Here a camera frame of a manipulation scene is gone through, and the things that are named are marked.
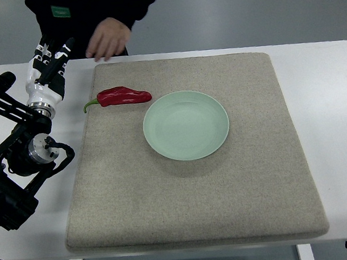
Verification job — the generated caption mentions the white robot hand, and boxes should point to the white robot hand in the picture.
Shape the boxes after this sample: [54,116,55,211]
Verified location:
[25,34,75,107]

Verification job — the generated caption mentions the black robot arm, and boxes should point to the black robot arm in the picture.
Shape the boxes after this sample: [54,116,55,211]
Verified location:
[0,35,75,230]

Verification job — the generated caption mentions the white table leg right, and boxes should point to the white table leg right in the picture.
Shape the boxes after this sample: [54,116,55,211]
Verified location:
[296,244,315,260]

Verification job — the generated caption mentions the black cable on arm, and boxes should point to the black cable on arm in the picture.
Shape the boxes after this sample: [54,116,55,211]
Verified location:
[44,140,77,177]

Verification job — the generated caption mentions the person in black clothes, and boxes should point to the person in black clothes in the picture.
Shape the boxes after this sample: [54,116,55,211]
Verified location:
[25,0,155,59]

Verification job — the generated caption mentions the beige felt mat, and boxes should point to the beige felt mat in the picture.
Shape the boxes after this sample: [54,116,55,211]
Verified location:
[66,52,329,251]

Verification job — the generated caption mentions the red pepper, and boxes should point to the red pepper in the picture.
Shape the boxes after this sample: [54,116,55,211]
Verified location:
[83,86,152,113]

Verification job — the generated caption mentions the person's bare hand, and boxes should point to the person's bare hand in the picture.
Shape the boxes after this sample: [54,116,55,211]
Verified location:
[85,17,131,62]

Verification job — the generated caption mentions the light green plate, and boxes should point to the light green plate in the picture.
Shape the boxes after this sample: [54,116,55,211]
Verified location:
[143,91,230,161]

